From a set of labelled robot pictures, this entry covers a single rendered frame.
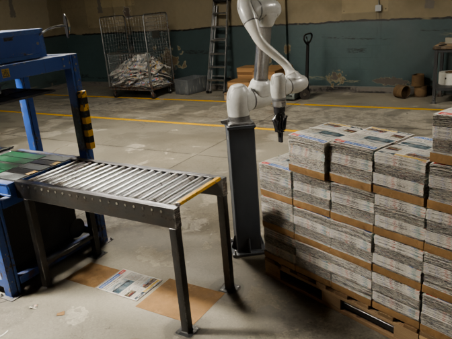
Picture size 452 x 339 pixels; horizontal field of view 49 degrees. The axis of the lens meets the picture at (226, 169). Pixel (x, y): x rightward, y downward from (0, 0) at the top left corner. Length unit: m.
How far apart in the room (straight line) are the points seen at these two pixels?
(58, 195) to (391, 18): 7.38
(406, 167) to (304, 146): 0.64
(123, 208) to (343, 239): 1.27
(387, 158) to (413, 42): 6.99
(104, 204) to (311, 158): 1.24
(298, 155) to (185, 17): 8.66
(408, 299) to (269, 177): 1.10
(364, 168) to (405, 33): 6.94
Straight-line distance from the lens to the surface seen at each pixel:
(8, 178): 3.73
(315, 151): 2.86
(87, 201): 3.15
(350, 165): 2.75
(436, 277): 2.70
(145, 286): 3.61
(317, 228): 3.04
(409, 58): 9.55
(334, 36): 9.86
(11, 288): 3.84
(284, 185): 3.13
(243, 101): 3.49
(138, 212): 2.88
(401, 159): 2.56
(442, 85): 8.95
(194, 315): 3.24
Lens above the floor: 1.84
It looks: 19 degrees down
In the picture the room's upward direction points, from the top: 5 degrees counter-clockwise
